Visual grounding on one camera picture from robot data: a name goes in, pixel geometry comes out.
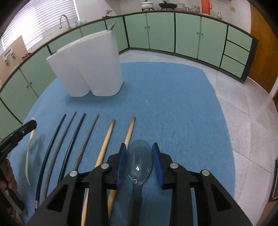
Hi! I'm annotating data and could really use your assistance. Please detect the wooden chopstick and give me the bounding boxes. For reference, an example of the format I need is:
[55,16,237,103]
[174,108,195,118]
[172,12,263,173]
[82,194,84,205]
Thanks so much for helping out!
[81,119,115,226]
[107,116,136,217]

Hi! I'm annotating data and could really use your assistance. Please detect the white utensil holder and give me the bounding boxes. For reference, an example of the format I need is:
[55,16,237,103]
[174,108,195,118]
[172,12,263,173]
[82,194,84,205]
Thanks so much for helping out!
[46,30,124,97]

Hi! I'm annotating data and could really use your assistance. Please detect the cardboard box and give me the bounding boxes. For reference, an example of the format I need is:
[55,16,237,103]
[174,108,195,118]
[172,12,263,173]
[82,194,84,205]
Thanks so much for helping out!
[0,36,27,85]

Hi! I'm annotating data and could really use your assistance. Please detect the blue table mat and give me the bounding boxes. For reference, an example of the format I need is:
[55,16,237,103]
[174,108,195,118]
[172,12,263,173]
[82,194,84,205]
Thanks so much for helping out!
[10,62,235,222]

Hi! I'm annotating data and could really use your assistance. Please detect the window blinds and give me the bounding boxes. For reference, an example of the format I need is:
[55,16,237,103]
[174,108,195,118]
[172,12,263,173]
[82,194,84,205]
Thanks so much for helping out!
[1,0,79,50]

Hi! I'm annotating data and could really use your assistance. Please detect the orange thermos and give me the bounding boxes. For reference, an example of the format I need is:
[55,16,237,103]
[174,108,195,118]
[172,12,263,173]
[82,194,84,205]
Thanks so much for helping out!
[201,0,212,15]

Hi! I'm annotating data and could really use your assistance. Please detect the kitchen faucet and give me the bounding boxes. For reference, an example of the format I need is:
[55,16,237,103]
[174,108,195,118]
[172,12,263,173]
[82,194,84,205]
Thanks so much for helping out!
[59,14,72,30]

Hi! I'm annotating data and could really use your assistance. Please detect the person's left hand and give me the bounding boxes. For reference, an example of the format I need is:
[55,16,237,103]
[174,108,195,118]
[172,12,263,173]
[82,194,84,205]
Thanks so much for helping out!
[0,159,17,192]

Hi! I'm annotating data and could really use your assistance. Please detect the wooden door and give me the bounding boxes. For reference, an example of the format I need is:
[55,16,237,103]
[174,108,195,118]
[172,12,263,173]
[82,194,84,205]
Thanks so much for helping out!
[248,6,277,93]

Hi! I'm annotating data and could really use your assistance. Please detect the green lower kitchen cabinets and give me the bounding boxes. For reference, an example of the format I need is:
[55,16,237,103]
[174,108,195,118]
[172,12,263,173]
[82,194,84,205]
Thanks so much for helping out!
[1,11,258,138]

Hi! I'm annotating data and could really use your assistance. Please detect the white cooking pot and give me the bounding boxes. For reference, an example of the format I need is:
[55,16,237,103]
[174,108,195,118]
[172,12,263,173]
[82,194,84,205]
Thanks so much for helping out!
[140,0,155,11]

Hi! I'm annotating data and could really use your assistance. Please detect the grey chopstick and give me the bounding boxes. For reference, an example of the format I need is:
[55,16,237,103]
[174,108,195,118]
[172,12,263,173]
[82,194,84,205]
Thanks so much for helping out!
[41,112,77,202]
[74,114,99,171]

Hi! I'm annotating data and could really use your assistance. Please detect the black chopstick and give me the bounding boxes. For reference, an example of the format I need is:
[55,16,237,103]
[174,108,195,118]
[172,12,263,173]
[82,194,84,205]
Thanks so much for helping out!
[58,113,86,184]
[34,114,66,211]

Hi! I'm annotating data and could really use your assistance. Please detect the white plastic fork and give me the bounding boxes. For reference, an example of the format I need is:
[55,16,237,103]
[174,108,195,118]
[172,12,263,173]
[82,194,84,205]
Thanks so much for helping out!
[25,129,36,185]

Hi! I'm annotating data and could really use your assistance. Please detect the black wok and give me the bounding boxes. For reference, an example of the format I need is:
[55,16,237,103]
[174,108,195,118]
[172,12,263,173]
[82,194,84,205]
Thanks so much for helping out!
[158,1,177,10]

